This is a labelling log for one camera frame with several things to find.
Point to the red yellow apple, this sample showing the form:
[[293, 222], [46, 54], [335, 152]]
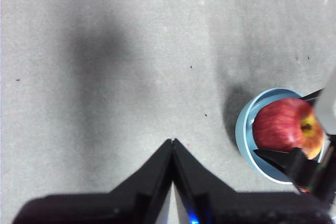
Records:
[[278, 124]]

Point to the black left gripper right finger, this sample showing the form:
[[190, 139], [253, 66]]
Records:
[[236, 208]]

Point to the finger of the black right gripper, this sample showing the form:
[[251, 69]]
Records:
[[281, 159], [313, 96]]

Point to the blue ribbed bowl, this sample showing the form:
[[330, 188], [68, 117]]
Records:
[[242, 134]]

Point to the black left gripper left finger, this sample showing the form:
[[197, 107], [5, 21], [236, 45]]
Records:
[[105, 208]]

